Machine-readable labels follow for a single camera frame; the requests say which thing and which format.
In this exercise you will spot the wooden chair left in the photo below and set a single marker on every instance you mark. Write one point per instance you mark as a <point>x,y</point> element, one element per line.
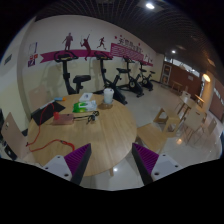
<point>14,137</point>

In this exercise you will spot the wooden chair near table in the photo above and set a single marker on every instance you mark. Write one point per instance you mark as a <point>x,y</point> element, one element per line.
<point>152,137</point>

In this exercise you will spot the light wooden dining table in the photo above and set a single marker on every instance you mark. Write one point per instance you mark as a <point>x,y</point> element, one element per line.
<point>192,114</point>

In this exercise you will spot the green wet wipes pack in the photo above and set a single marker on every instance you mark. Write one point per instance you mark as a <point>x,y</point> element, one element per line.
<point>82,107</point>

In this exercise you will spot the wooden stool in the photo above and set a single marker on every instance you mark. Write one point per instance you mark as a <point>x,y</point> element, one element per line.
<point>170,119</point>

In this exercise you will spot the black keys with strap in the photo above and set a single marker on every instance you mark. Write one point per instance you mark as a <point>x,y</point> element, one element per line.
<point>89,118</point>

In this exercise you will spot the red charger plug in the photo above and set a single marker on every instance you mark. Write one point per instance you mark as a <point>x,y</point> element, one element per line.
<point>56,115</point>

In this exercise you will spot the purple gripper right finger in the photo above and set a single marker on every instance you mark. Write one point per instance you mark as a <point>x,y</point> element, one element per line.
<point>152,166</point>

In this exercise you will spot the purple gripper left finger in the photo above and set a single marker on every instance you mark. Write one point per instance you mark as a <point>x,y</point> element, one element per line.
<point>72,166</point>

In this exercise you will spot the pink phone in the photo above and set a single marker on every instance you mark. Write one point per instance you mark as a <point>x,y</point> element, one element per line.
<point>64,119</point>

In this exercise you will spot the black laptop mat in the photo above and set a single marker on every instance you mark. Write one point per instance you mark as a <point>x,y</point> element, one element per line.
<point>43,114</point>

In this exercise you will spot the blue orange small item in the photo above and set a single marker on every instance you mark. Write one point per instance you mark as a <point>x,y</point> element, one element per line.
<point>60,99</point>

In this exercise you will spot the white tissue box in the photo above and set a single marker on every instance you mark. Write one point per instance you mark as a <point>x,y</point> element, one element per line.
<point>85,97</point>

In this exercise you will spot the round wooden table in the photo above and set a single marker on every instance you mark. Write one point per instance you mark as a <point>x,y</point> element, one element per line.
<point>111,136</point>

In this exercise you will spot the white roll on coaster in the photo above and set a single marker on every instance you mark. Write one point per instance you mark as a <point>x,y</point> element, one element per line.
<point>107,101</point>

